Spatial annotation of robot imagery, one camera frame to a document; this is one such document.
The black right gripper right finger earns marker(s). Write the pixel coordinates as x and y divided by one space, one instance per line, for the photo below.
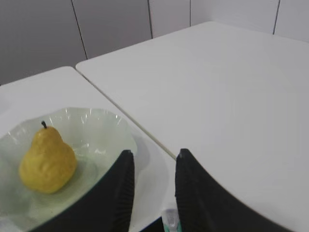
205 206

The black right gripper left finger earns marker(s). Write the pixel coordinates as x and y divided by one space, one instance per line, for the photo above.
107 207

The yellow utility knife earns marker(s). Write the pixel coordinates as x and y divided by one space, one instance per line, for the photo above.
170 219

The yellow pear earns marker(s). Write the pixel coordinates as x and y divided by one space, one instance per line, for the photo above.
49 163

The black square pen holder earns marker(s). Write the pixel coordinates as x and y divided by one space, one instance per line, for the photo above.
155 226

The light green wavy glass plate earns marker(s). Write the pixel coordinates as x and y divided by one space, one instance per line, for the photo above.
97 137

